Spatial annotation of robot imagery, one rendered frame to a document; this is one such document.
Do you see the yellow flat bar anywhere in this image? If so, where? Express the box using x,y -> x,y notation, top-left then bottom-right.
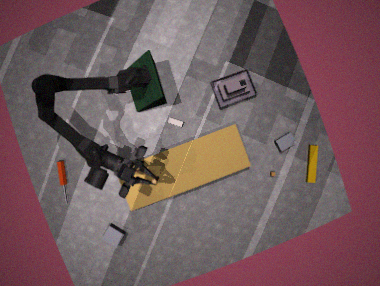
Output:
306,145 -> 318,183

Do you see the orange-handled awl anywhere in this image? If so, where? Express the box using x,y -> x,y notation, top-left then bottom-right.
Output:
57,161 -> 67,204

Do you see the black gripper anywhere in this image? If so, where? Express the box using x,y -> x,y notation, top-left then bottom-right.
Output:
111,145 -> 157,199

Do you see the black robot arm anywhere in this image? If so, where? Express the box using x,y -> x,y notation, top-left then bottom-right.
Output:
32,65 -> 152,190

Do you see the brown wooden awl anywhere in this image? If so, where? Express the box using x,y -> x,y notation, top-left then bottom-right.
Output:
152,176 -> 159,184

